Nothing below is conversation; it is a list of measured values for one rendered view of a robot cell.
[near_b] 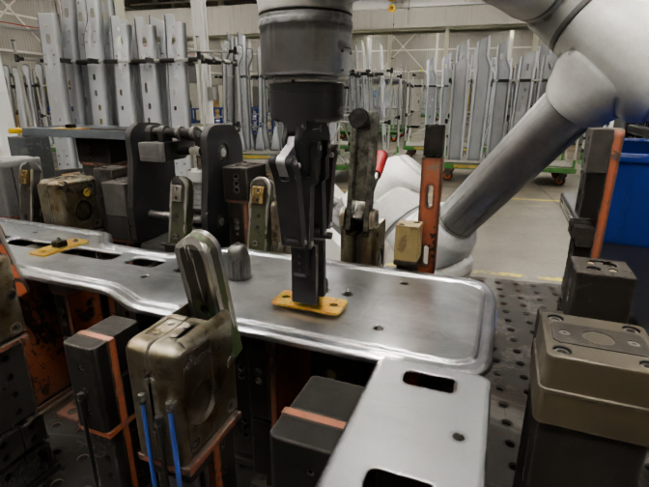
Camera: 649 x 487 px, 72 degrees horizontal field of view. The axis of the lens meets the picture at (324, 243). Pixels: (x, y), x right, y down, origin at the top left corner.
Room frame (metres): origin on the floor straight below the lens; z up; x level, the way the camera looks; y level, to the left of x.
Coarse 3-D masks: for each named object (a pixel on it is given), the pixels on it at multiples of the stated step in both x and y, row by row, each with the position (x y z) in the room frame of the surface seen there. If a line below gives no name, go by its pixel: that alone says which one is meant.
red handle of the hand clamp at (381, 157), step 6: (378, 156) 0.75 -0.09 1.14; (384, 156) 0.75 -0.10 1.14; (378, 162) 0.73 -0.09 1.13; (384, 162) 0.74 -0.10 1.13; (378, 168) 0.72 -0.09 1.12; (378, 174) 0.72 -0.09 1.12; (378, 180) 0.72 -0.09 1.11; (360, 204) 0.66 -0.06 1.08; (360, 210) 0.65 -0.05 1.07; (354, 216) 0.64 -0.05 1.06; (360, 216) 0.64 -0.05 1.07; (354, 222) 0.65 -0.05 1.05; (360, 222) 0.65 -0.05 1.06
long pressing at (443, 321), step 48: (48, 240) 0.73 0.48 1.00; (96, 240) 0.73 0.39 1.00; (96, 288) 0.54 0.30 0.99; (144, 288) 0.53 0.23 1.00; (240, 288) 0.53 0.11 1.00; (288, 288) 0.53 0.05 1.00; (336, 288) 0.53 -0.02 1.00; (384, 288) 0.53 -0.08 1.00; (432, 288) 0.53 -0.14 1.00; (480, 288) 0.53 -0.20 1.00; (288, 336) 0.41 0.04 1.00; (336, 336) 0.41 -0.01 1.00; (384, 336) 0.41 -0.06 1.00; (432, 336) 0.41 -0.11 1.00; (480, 336) 0.41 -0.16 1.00
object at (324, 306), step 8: (280, 296) 0.49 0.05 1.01; (288, 296) 0.49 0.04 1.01; (280, 304) 0.47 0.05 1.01; (288, 304) 0.46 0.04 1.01; (296, 304) 0.46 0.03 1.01; (304, 304) 0.46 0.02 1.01; (320, 304) 0.46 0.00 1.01; (328, 304) 0.46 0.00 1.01; (336, 304) 0.47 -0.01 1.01; (344, 304) 0.46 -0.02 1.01; (320, 312) 0.45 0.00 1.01; (328, 312) 0.45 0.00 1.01; (336, 312) 0.45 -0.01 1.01
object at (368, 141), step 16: (352, 112) 0.64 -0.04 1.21; (368, 112) 0.67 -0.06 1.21; (352, 128) 0.67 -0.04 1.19; (368, 128) 0.67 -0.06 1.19; (352, 144) 0.66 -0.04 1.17; (368, 144) 0.66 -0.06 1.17; (352, 160) 0.66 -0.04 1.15; (368, 160) 0.65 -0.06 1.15; (352, 176) 0.65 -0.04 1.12; (368, 176) 0.65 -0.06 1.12; (352, 192) 0.65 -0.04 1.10; (368, 192) 0.64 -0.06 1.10; (352, 208) 0.65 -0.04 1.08; (368, 208) 0.64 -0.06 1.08; (352, 224) 0.65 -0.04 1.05; (368, 224) 0.64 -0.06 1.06
